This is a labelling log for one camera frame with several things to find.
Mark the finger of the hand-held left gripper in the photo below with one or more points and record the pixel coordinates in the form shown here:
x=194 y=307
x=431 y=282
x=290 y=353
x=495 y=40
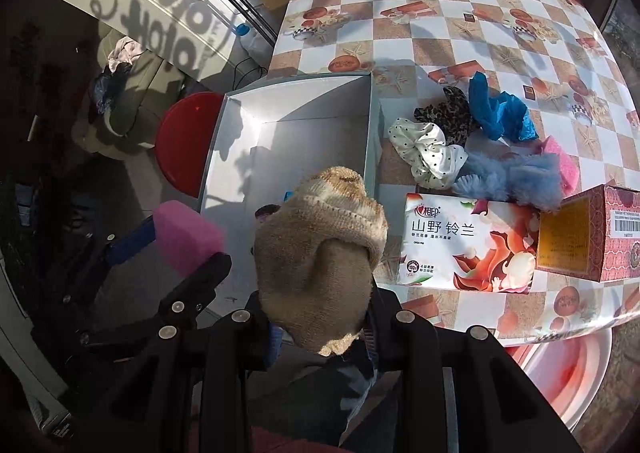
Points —
x=200 y=283
x=130 y=243

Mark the green sofa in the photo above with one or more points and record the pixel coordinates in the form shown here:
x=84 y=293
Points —
x=145 y=88

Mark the white cardboard box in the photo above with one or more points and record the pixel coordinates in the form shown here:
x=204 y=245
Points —
x=300 y=133

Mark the floral tissue pack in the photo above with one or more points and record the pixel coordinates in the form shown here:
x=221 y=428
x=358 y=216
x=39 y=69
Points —
x=450 y=243

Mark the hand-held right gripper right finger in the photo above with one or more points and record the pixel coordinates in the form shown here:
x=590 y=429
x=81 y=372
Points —
x=415 y=373

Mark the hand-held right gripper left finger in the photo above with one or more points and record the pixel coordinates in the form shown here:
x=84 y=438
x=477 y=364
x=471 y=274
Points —
x=235 y=363

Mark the blue glove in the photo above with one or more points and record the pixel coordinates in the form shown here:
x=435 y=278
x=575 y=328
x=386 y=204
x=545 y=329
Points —
x=492 y=108
x=288 y=195

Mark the red round stool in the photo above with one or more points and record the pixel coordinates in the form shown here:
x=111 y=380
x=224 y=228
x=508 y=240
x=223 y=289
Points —
x=187 y=143

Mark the plastic jug with blue cap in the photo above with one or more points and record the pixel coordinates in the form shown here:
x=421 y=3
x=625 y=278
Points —
x=252 y=43

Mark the pale clothes on sofa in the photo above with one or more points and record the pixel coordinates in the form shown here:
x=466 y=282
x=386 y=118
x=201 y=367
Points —
x=125 y=53

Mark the pink foam block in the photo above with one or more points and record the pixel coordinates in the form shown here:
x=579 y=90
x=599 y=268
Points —
x=187 y=238
x=562 y=168

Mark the pink plastic basin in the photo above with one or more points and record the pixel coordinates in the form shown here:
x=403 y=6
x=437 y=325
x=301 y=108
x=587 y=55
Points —
x=565 y=373

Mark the person's leg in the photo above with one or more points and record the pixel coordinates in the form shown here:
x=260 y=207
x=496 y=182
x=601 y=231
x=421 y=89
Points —
x=310 y=408

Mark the red patterned carton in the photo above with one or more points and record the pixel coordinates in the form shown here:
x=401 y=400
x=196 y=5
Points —
x=595 y=238

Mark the beige knit sock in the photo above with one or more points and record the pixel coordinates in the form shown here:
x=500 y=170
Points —
x=320 y=258

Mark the leopard print scrunchie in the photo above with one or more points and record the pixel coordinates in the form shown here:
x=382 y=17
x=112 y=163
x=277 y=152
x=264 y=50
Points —
x=447 y=115

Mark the white polka-dot scrunchie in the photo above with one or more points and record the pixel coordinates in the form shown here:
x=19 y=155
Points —
x=425 y=148

